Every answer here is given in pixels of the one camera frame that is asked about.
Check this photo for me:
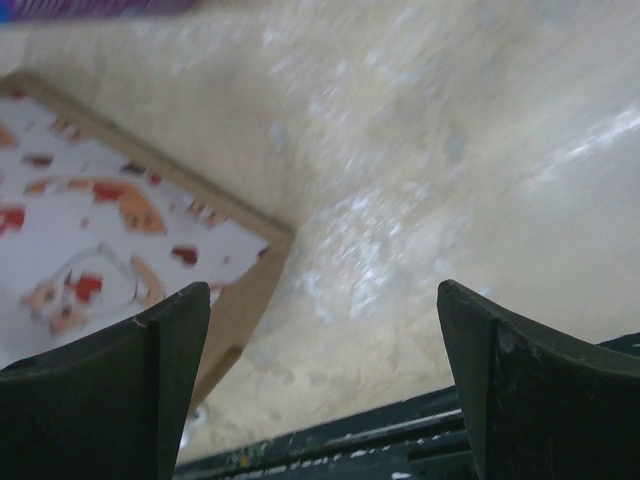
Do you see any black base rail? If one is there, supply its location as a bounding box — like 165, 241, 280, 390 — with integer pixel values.
172, 334, 640, 480

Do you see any canvas bag with cat print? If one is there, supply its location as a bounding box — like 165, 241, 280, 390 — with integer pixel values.
1, 72, 294, 406

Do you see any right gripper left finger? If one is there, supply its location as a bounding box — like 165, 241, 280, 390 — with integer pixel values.
1, 282, 210, 479

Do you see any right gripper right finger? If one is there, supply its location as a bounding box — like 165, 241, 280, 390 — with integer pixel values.
437, 280, 639, 479

